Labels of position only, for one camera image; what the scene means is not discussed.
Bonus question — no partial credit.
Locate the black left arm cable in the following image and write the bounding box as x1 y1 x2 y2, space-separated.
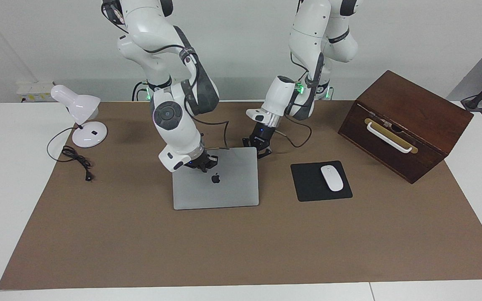
281 115 313 149

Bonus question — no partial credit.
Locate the black mouse pad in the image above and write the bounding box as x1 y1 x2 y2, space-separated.
290 161 353 202

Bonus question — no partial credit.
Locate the dark brown wooden box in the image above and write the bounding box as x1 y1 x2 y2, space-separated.
338 70 474 184

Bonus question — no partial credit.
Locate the white desk lamp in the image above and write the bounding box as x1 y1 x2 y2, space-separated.
51 84 108 148

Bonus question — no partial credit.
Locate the brass handle plate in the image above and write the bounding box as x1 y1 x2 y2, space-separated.
364 118 418 154

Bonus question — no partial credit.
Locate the white box handle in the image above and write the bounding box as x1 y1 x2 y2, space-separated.
367 121 414 153

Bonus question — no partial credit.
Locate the black right base cable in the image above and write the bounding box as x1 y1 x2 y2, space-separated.
131 82 149 102

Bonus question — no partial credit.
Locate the black lamp power cable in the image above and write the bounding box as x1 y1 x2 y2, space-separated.
47 127 95 182

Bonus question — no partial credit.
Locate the grey aluminium laptop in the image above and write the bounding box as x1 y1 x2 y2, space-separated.
172 146 260 211

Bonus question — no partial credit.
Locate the white computer mouse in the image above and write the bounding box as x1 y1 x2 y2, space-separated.
320 165 344 192

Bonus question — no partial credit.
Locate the white wall power strip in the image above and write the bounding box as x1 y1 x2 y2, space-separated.
16 82 55 102

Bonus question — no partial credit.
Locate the brown table mat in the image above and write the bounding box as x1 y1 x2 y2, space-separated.
0 100 482 290

